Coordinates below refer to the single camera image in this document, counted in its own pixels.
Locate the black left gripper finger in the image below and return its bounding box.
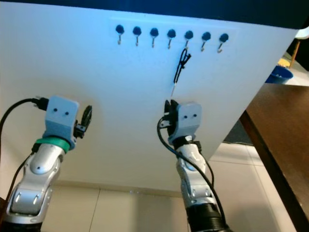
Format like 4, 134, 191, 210
80, 104, 93, 134

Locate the black cabinet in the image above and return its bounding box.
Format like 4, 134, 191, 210
286, 38, 309, 71

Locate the blue bucket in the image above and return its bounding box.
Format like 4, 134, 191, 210
266, 65, 294, 84

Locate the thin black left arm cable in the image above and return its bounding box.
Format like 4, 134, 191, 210
6, 145, 35, 213

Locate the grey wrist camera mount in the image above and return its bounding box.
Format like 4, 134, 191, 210
43, 95, 80, 145
173, 101, 203, 140

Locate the white chair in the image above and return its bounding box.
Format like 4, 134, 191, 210
295, 27, 309, 40

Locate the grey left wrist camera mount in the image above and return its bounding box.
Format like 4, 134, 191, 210
43, 95, 80, 145

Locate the dark grey floor mat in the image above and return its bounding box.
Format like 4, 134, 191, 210
222, 121, 254, 145

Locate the black lanyard with keys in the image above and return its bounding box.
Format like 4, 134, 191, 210
170, 47, 192, 97

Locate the dark counter top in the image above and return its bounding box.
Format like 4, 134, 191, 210
0, 0, 309, 30

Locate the dark brown wooden table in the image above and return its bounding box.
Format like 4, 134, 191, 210
240, 83, 309, 232

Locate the thick black left camera cable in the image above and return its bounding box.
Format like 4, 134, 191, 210
0, 97, 49, 141

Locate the black knob metal hook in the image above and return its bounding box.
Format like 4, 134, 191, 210
149, 27, 160, 48
167, 29, 177, 49
217, 32, 229, 54
115, 24, 125, 45
201, 31, 212, 52
132, 26, 142, 47
184, 30, 195, 49

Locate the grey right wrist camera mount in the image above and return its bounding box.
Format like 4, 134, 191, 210
173, 101, 203, 140

